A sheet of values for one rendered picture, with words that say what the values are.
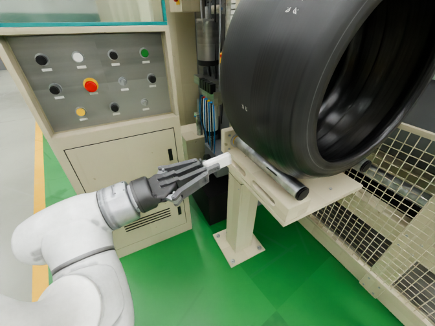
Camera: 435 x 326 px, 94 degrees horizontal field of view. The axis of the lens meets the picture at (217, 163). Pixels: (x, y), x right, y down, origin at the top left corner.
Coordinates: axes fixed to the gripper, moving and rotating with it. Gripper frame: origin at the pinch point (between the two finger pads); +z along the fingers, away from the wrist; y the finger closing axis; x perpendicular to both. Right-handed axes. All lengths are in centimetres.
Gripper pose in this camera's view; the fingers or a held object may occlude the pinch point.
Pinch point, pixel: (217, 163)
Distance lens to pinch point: 50.0
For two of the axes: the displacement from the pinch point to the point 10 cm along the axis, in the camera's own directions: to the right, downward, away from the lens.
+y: -4.5, -5.2, 7.2
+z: 8.8, -3.8, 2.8
